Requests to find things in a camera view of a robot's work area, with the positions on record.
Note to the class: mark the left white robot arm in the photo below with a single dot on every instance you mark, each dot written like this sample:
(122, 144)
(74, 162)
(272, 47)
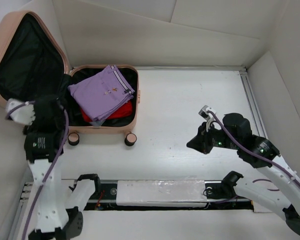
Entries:
(51, 214)

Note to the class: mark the white padded base rail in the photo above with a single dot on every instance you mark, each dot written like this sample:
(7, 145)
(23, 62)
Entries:
(161, 193)

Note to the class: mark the aluminium frame rail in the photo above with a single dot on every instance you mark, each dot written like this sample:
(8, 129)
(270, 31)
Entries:
(256, 115)

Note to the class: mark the purple shorts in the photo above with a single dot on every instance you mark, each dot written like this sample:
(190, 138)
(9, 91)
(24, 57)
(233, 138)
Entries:
(102, 94)

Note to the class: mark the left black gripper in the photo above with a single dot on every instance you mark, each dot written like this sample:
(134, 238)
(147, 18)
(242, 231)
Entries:
(36, 122)

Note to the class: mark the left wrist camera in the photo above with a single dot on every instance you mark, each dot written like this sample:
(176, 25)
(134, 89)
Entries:
(20, 112)

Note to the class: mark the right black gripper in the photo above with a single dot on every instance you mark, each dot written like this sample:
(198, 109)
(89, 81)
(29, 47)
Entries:
(200, 141)

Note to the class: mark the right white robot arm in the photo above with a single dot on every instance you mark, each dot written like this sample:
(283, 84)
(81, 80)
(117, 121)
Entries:
(265, 158)

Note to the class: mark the pink hard-shell suitcase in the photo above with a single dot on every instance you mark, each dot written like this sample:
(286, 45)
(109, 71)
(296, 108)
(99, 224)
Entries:
(32, 65)

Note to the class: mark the red shorts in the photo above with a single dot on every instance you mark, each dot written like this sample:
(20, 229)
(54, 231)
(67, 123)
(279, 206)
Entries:
(124, 111)

